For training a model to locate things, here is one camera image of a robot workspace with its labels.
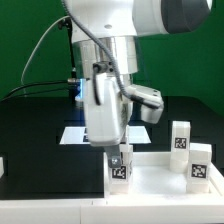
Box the white left fence piece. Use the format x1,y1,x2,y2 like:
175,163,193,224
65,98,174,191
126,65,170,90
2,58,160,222
0,157,4,178

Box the white square tabletop tray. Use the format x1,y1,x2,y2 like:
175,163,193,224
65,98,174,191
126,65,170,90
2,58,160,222
104,152,224,198

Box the white sheet with markers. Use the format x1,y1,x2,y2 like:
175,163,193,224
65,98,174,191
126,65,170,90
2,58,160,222
59,126,151,145

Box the camera on stand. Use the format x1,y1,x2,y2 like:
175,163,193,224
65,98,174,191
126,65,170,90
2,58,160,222
58,17,72,30

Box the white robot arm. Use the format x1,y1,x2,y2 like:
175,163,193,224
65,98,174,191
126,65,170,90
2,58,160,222
61,0,213,168

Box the black cables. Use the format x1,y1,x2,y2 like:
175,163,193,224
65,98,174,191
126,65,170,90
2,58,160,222
0,79,75,103

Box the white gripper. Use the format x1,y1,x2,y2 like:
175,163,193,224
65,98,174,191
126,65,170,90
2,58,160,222
84,75,133,168

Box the grey cable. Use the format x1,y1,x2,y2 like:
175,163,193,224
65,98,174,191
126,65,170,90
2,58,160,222
19,13,73,88

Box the black camera stand pole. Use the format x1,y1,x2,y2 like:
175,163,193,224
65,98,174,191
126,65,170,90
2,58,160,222
68,27,80,102

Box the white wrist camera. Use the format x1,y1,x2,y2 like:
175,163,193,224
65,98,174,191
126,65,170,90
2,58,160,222
126,84,164,124

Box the white front fence bar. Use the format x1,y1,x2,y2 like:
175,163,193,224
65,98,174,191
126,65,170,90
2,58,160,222
0,197,224,224

